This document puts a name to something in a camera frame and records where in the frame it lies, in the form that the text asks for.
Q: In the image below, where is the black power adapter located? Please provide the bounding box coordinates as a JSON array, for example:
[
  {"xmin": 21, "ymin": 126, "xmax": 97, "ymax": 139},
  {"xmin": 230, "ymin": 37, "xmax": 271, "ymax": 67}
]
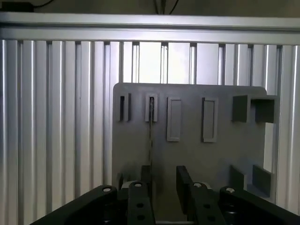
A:
[{"xmin": 0, "ymin": 2, "xmax": 35, "ymax": 12}]

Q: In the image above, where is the black cable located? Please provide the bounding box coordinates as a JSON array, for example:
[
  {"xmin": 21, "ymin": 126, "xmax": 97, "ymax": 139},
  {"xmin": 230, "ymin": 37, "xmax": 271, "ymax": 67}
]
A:
[{"xmin": 153, "ymin": 0, "xmax": 178, "ymax": 15}]

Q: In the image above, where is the grey parts rack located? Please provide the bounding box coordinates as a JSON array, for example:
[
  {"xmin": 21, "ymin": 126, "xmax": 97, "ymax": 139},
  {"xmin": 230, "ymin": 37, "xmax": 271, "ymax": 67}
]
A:
[{"xmin": 112, "ymin": 82, "xmax": 280, "ymax": 204}]

